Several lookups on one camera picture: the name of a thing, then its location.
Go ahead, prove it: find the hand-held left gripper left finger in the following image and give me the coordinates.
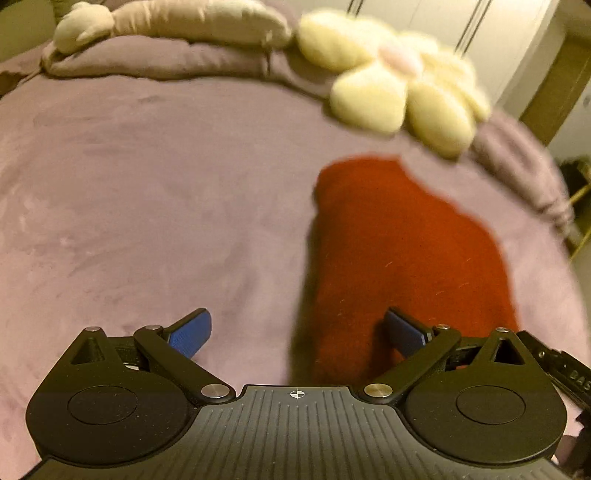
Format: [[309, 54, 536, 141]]
[[65, 308, 238, 407]]

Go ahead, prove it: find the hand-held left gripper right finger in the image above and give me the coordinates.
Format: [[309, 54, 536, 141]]
[[362, 307, 540, 409]]

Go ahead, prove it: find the red knitted sweater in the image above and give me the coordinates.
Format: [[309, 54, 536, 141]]
[[288, 156, 520, 386]]

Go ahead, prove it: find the purple bed blanket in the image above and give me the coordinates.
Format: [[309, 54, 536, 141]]
[[0, 69, 591, 467]]

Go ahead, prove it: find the wooden rack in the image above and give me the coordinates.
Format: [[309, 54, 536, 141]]
[[560, 157, 591, 261]]

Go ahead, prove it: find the cream flower plush pillow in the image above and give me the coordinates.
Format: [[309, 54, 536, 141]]
[[295, 10, 492, 160]]

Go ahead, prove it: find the bunched purple duvet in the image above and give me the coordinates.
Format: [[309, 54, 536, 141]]
[[41, 36, 575, 236]]

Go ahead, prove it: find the white wardrobe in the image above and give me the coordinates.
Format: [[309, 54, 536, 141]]
[[344, 0, 557, 109]]

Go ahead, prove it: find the long beige plush toy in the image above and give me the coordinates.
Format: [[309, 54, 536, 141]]
[[53, 0, 294, 55]]

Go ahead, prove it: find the olive green headboard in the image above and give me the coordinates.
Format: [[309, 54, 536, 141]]
[[0, 0, 58, 63]]

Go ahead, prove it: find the brown wooden door frame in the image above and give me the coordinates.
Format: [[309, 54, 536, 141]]
[[519, 32, 591, 145]]

